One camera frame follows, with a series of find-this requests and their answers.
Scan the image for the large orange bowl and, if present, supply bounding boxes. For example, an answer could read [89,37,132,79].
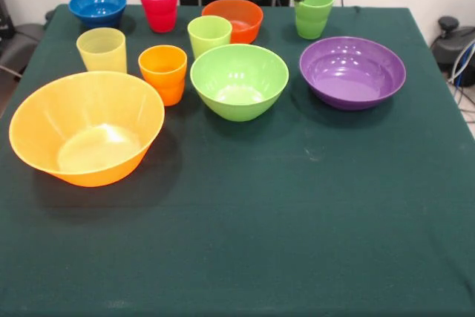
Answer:
[8,71,166,188]

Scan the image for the tangled floor cables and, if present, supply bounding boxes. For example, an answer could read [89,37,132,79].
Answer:
[447,40,475,123]

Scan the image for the dark green tablecloth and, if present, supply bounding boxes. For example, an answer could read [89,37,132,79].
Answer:
[0,3,475,317]

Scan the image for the red-orange bowl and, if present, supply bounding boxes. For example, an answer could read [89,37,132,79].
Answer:
[201,0,264,45]

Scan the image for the black equipment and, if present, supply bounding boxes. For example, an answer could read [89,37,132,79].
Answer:
[0,0,16,39]

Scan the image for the lime cup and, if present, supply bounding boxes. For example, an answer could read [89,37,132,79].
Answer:
[186,15,233,60]

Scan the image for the pink cup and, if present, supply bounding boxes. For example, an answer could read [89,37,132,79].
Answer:
[138,0,180,33]

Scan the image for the yellow cup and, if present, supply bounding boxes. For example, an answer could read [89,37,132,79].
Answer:
[76,27,128,74]

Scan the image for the green cup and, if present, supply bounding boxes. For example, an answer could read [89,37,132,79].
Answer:
[294,0,335,40]

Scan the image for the orange cup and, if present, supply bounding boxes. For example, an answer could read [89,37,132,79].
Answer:
[137,45,188,107]

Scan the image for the purple bowl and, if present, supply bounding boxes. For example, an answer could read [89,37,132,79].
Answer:
[298,36,407,111]

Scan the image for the blue bowl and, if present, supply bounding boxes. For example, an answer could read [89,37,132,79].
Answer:
[68,0,128,30]

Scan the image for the green bowl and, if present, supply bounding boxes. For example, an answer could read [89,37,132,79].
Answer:
[189,43,290,122]

